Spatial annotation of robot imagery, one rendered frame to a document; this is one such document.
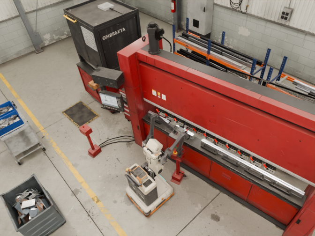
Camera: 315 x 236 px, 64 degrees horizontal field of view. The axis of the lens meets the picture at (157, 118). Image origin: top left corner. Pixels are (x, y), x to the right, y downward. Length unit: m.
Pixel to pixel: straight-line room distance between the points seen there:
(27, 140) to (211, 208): 4.09
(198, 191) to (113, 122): 2.67
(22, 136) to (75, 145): 1.14
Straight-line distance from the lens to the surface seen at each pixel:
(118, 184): 5.14
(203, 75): 3.51
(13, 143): 6.28
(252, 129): 3.61
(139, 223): 4.73
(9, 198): 5.15
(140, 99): 4.65
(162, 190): 4.63
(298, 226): 4.45
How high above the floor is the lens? 4.35
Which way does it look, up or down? 45 degrees down
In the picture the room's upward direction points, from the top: 5 degrees counter-clockwise
